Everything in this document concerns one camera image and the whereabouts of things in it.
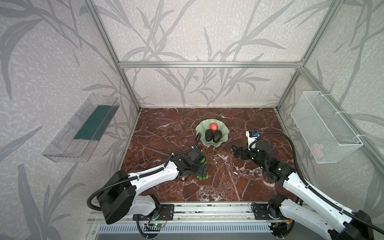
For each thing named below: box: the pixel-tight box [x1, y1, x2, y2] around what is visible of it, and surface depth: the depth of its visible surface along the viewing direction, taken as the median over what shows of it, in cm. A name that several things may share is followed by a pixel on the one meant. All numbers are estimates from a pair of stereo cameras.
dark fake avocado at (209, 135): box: [205, 129, 213, 142], surface depth 101 cm
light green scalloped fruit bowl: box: [195, 118, 230, 148], surface depth 104 cm
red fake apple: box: [210, 123, 219, 132], surface depth 104 cm
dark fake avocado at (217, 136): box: [212, 130, 222, 143], surface depth 101 cm
